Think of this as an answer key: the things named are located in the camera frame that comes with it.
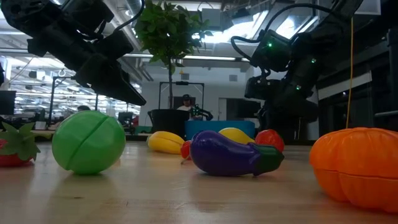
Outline small dark office monitor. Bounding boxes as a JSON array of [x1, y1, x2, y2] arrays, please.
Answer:
[[118, 111, 134, 124]]

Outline yellow hanging cable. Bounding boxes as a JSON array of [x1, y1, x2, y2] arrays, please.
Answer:
[[345, 17, 355, 129]]

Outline black background station frame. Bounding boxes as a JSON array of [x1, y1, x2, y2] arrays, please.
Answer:
[[159, 81, 205, 110]]

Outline black tall stand frame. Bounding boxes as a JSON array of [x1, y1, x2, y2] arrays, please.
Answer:
[[48, 76, 100, 127]]

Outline teal plastic tupperware container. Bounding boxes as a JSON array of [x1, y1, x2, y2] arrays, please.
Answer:
[[185, 120, 256, 141]]

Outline orange toy pumpkin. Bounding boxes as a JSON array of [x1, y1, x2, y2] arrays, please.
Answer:
[[308, 126, 398, 214]]

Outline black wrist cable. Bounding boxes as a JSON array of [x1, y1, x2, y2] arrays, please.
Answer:
[[230, 2, 335, 63], [113, 0, 146, 34]]

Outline red toy tomato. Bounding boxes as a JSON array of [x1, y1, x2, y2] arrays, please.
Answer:
[[254, 129, 285, 153]]

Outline yellow toy banana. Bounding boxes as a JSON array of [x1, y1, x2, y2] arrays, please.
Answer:
[[146, 130, 186, 155]]

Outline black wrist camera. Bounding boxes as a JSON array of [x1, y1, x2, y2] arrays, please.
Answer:
[[244, 76, 280, 100], [93, 29, 134, 62]]

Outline red toy strawberry green leaves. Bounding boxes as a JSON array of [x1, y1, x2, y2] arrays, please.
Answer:
[[0, 121, 52, 168]]

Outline yellow toy lemon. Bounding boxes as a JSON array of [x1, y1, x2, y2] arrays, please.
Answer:
[[218, 127, 256, 145]]

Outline green potted plant black pot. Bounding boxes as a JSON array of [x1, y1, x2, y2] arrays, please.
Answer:
[[133, 0, 214, 140]]

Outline small red toy cherry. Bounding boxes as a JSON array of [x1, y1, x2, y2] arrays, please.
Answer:
[[180, 139, 193, 165]]

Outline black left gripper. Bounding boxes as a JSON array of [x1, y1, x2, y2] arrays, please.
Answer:
[[27, 29, 147, 106]]

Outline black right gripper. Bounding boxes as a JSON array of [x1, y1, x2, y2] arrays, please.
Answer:
[[262, 46, 327, 134]]

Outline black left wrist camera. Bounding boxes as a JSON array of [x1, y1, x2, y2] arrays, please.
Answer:
[[93, 29, 134, 62]]

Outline purple toy eggplant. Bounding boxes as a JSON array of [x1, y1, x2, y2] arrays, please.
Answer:
[[189, 129, 285, 177]]

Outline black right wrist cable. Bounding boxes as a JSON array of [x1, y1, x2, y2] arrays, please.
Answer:
[[230, 2, 335, 63]]

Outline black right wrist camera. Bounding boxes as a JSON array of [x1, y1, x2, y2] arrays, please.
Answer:
[[244, 76, 280, 100]]

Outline dark wall screen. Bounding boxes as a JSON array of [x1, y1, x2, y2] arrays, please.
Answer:
[[226, 98, 262, 121]]

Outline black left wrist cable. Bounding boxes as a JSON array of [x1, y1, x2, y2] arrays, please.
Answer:
[[113, 0, 146, 34]]

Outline green round toy cabbage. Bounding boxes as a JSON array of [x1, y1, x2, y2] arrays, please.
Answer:
[[51, 110, 127, 175]]

